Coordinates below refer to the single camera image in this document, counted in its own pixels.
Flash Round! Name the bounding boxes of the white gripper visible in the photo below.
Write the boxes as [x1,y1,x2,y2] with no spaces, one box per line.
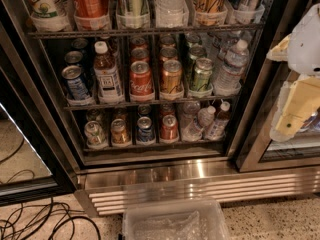
[266,35,320,142]

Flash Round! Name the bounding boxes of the orange soda can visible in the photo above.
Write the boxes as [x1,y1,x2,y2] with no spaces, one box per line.
[161,60,182,94]
[159,47,178,64]

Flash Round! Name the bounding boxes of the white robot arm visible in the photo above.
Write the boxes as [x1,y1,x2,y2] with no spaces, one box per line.
[266,4,320,142]

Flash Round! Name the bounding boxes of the front green soda can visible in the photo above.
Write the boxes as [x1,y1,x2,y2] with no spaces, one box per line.
[191,58,213,92]

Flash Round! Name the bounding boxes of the green soda can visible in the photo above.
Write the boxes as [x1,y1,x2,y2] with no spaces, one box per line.
[186,46,207,74]
[191,58,213,92]

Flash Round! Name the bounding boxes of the right fridge glass door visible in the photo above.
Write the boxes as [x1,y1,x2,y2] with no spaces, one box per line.
[236,0,319,172]

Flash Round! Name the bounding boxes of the bottom shelf tea bottle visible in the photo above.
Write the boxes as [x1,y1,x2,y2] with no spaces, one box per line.
[204,101,231,141]

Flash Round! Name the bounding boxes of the bottom shelf water bottle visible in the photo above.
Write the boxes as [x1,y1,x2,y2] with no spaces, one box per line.
[183,106,216,142]

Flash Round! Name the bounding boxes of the bottom shelf red can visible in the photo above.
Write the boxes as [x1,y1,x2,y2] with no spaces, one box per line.
[160,115,178,140]

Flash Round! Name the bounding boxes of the red cola can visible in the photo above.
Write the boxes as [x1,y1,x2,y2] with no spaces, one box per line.
[130,48,150,63]
[130,61,153,96]

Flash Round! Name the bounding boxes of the front red cola can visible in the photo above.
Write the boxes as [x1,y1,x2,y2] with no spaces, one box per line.
[130,61,153,96]

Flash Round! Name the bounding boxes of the bottom shelf blue can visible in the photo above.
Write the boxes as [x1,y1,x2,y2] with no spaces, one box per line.
[137,117,155,142]

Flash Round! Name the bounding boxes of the bottom shelf gold can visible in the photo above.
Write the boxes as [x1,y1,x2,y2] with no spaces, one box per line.
[111,119,131,144]

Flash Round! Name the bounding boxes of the top shelf orange bottle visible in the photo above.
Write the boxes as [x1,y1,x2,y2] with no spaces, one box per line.
[69,0,111,19]

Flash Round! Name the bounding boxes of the bottom shelf green white can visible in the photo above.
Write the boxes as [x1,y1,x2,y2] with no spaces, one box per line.
[84,121,106,145]

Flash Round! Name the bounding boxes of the front blue soda can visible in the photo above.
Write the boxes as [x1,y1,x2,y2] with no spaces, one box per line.
[61,65,90,100]

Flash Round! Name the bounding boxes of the blue soda can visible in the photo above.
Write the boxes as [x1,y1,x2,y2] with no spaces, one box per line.
[61,65,90,100]
[64,51,83,67]

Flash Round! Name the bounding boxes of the steel fridge vent grille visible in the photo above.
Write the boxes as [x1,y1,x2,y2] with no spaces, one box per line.
[75,159,320,217]

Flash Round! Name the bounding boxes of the open glass fridge door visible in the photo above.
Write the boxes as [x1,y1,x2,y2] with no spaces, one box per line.
[0,5,76,206]

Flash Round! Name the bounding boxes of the front clear water bottle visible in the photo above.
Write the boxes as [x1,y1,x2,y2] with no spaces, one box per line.
[214,39,249,89]

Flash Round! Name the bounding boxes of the iced tea bottle white cap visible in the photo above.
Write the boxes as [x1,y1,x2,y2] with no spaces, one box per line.
[93,41,122,97]

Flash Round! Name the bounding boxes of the clear plastic bin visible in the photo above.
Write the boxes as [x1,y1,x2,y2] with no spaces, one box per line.
[122,199,231,240]

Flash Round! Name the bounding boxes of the black floor cables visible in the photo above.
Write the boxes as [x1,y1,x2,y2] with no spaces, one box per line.
[0,135,102,240]

